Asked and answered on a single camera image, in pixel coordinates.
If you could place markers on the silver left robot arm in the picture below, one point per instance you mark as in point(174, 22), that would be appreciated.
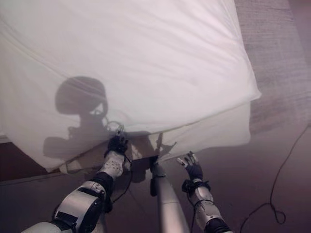
point(82, 206)

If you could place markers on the white bed sheet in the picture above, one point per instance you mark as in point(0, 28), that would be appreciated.
point(136, 60)

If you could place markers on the white mattress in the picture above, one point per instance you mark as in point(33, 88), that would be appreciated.
point(213, 128)

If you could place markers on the grey textured rug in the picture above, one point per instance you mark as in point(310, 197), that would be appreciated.
point(274, 60)

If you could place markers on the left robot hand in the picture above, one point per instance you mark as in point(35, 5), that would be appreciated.
point(118, 144)

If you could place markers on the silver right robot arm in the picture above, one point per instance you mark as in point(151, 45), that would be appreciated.
point(206, 206)

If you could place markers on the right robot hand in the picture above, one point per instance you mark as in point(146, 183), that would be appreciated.
point(195, 170)

